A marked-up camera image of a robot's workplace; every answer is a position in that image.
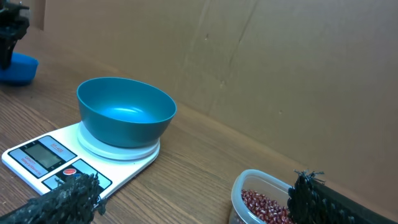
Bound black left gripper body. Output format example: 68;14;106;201
1;0;30;40

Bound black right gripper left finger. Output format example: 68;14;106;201
1;174;107;224

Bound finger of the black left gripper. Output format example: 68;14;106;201
1;35;18;70

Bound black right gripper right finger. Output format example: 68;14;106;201
287;170;397;224

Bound blue plastic measuring scoop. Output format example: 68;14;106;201
1;53;39;85

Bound white digital kitchen scale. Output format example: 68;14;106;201
1;123;160;199

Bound teal bowl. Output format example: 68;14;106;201
76;77;177;147

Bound red beans in container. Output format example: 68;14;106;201
241;189;294;224

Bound clear plastic bean container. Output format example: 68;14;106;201
229;169;293;224

